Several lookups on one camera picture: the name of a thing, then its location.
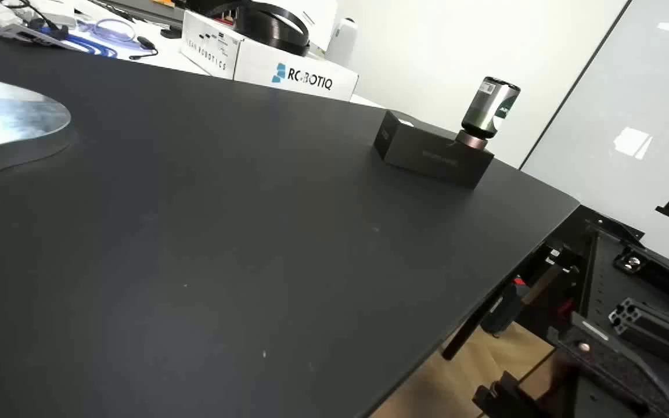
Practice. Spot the white cardboard box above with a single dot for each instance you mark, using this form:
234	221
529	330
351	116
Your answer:
265	67

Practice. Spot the black aluminium profile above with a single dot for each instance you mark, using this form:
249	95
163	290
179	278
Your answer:
654	328

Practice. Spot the blue and white mat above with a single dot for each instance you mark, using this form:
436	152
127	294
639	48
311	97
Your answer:
87	43

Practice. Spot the white cylinder container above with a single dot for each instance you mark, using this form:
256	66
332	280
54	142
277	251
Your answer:
341	40

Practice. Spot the black perforated metal bench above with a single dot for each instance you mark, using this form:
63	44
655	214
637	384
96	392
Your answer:
607	278

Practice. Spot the silver and green bottle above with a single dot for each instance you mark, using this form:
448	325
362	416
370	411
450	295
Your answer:
490	107

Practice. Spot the silver metal plate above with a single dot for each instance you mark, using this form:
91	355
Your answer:
3	125

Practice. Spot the black rectangular box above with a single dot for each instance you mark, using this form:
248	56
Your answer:
427	157

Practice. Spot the grey flat device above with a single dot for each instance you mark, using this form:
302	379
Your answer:
27	36

